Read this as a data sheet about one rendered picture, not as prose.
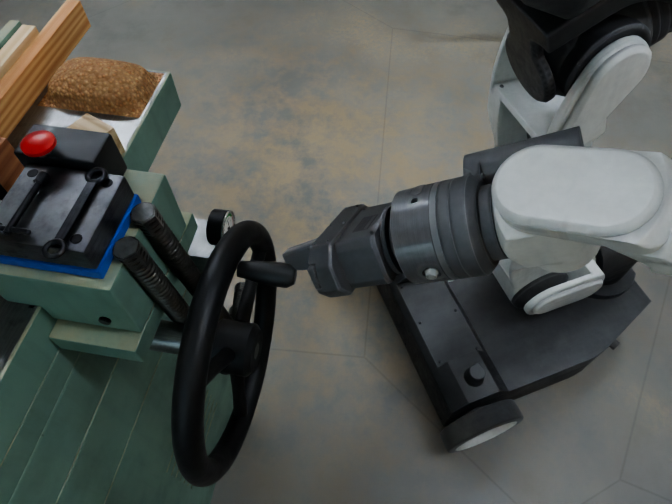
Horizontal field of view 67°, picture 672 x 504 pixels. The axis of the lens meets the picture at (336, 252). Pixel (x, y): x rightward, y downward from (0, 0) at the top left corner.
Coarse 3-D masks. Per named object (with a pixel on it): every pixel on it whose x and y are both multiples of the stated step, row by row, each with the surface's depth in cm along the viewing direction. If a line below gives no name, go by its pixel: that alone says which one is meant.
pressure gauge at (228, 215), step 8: (216, 216) 82; (224, 216) 82; (232, 216) 86; (208, 224) 82; (216, 224) 82; (224, 224) 82; (232, 224) 87; (208, 232) 82; (216, 232) 82; (224, 232) 83; (208, 240) 83; (216, 240) 83
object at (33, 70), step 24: (72, 0) 72; (48, 24) 69; (72, 24) 71; (48, 48) 67; (72, 48) 72; (24, 72) 64; (48, 72) 68; (0, 96) 61; (24, 96) 64; (0, 120) 61
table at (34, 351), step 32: (160, 96) 68; (128, 128) 63; (160, 128) 69; (128, 160) 62; (192, 224) 60; (0, 320) 49; (32, 320) 49; (64, 320) 52; (160, 320) 55; (0, 352) 47; (32, 352) 49; (96, 352) 52; (128, 352) 51; (0, 384) 46; (32, 384) 50; (0, 416) 46; (0, 448) 47
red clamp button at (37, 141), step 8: (32, 136) 45; (40, 136) 45; (48, 136) 45; (24, 144) 45; (32, 144) 45; (40, 144) 45; (48, 144) 45; (24, 152) 44; (32, 152) 44; (40, 152) 44; (48, 152) 45
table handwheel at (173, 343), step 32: (256, 224) 55; (224, 256) 47; (256, 256) 61; (224, 288) 46; (256, 288) 60; (192, 320) 43; (224, 320) 56; (256, 320) 69; (192, 352) 43; (224, 352) 52; (256, 352) 57; (192, 384) 43; (256, 384) 67; (192, 416) 43; (192, 448) 44; (224, 448) 57; (192, 480) 47
